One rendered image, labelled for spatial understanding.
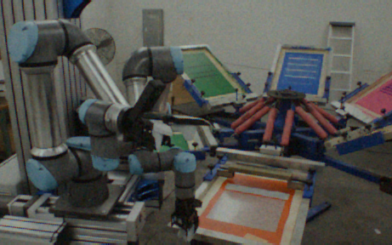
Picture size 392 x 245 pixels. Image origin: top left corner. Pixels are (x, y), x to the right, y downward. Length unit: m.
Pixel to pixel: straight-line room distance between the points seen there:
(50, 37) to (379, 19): 5.33
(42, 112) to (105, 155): 0.27
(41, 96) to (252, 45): 5.23
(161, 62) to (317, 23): 4.76
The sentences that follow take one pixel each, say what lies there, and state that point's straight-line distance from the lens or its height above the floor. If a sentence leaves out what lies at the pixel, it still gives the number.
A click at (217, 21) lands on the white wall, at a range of 6.29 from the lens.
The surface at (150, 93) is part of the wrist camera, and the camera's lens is 0.83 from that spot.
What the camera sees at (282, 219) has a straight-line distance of 1.82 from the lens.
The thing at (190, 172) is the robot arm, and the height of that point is 1.39.
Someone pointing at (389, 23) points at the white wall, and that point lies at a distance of 6.00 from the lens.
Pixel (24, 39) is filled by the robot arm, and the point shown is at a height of 1.85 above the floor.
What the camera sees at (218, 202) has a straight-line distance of 1.90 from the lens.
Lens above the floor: 1.93
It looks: 18 degrees down
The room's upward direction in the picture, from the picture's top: straight up
